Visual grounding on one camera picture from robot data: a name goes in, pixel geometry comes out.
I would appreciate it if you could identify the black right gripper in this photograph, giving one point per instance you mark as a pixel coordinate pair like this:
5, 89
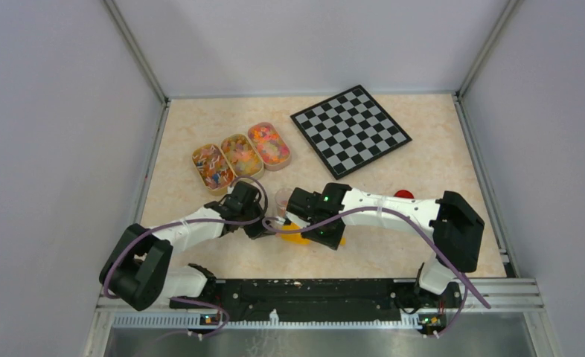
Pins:
332, 241

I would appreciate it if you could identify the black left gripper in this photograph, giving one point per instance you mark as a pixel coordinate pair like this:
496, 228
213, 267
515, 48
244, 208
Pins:
259, 230

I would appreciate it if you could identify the yellow plastic scoop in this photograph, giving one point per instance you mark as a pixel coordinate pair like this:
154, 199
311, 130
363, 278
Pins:
293, 238

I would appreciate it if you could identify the clear glass jar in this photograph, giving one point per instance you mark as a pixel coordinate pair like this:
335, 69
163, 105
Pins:
282, 197

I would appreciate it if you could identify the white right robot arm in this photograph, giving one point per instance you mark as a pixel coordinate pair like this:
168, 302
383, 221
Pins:
448, 225

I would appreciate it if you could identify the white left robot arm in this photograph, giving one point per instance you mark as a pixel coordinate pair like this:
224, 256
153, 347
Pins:
136, 270

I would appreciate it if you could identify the pink tray with candies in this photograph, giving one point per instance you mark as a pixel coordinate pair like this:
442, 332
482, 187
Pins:
270, 146

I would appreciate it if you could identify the cream tray with gummies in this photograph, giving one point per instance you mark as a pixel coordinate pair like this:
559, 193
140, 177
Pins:
242, 157

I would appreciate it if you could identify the yellow tray with lollipops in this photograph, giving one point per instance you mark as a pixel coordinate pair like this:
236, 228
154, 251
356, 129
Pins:
214, 170

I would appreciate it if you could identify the red jar lid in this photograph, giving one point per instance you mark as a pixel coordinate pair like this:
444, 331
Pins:
405, 194

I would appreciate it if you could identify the black white chessboard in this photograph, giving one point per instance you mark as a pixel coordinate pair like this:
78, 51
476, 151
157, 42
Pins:
349, 131

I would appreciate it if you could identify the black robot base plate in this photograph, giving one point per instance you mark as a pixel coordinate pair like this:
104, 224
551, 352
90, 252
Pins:
326, 300

